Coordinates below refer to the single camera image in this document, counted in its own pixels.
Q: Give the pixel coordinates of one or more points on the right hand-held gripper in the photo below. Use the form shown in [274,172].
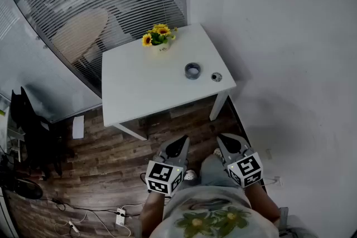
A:
[246,168]

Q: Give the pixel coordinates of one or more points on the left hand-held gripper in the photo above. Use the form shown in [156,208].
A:
[160,175]

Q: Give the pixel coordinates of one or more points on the grey tape roll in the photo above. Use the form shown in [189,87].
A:
[188,73]

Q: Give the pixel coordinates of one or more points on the person's left forearm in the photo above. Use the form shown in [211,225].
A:
[152,211]

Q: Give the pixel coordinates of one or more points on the person's right forearm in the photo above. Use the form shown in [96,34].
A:
[263,202]

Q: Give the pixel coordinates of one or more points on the person's white right shoe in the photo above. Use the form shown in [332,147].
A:
[217,152]

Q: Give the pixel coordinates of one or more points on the person's white shoe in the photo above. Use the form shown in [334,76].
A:
[217,152]
[190,175]

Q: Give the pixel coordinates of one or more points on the person's white left shoe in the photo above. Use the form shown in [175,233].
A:
[190,175]

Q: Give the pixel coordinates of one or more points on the person's blue jeans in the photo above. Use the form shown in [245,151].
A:
[213,172]

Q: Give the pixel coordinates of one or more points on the person's flower print shirt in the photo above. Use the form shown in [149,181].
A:
[212,217]

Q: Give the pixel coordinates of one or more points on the white table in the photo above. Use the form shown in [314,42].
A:
[145,86]

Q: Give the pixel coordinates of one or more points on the small round black cap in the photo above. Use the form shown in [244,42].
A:
[216,77]

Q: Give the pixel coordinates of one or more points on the white power strip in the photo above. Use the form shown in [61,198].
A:
[120,216]

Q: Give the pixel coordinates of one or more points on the grey chair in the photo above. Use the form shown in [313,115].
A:
[295,224]

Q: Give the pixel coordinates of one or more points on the white paper sheet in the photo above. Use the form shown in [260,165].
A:
[78,127]

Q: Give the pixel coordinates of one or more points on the sunflower bouquet in white pot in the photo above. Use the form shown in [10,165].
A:
[159,36]

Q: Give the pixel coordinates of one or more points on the small white power adapter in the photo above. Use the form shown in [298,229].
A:
[73,226]

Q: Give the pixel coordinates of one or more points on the black office chair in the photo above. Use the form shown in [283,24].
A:
[33,133]

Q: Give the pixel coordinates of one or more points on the beige wooden round table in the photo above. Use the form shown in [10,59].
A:
[81,33]

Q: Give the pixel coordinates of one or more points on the white shelf unit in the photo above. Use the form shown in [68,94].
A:
[9,131]

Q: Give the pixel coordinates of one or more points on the white wall plug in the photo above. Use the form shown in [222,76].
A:
[276,180]

